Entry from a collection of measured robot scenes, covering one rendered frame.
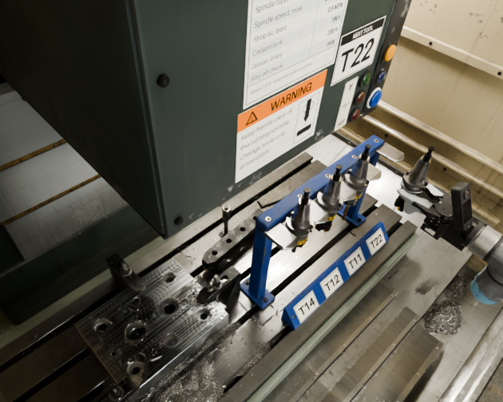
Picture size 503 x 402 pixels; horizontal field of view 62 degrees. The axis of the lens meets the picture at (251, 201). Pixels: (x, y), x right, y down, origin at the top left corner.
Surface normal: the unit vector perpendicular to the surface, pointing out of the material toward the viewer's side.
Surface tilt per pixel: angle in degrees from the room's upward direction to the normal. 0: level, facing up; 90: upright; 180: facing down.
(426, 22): 90
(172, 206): 90
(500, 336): 0
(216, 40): 90
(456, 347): 18
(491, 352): 0
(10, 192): 90
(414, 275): 24
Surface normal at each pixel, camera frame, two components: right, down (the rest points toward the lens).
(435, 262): -0.24, -0.42
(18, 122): 0.69, 0.56
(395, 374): 0.15, -0.74
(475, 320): -0.15, -0.81
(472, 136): -0.72, 0.48
